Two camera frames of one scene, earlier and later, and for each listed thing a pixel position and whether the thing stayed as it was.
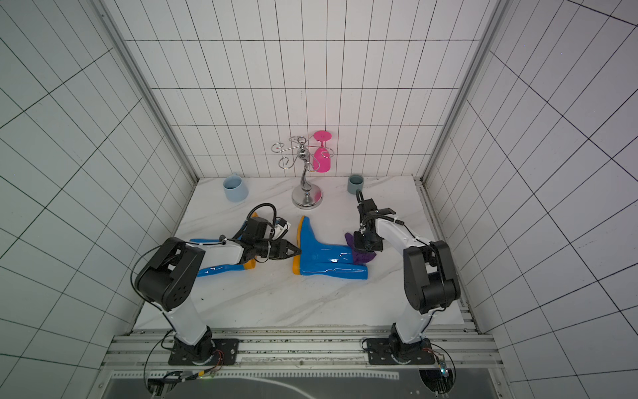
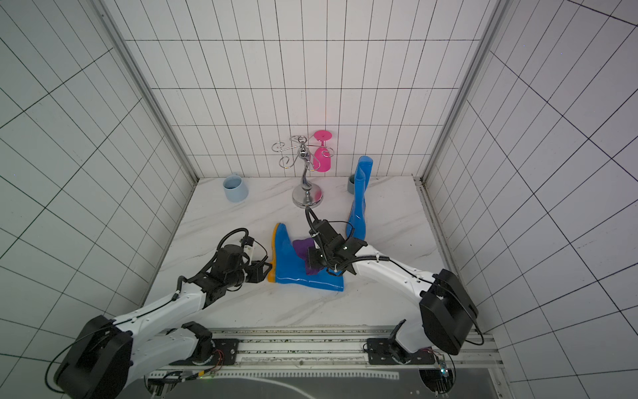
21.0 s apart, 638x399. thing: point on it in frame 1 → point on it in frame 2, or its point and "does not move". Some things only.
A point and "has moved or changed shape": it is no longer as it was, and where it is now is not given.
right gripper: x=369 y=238 → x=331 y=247
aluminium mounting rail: x=296 y=348 does not move
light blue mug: x=235 y=189 does not move
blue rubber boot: x=312 y=258 has moved or changed shape
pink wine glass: x=321 y=157 does not move
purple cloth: x=358 y=257 has moved or changed shape
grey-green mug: x=355 y=182 does not move
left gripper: x=283 y=248 → x=257 y=271
